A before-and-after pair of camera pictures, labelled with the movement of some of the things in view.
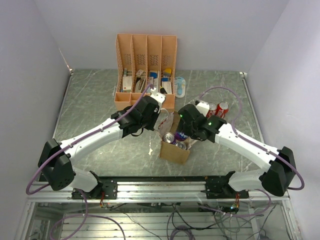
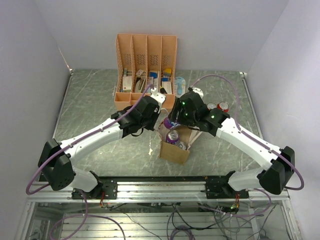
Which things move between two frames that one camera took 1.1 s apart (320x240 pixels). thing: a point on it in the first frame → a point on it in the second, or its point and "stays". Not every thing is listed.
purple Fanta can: x=180 y=136 → x=170 y=124
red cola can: x=222 y=109 stays
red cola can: x=212 y=107 stays
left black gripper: x=155 y=114 stays
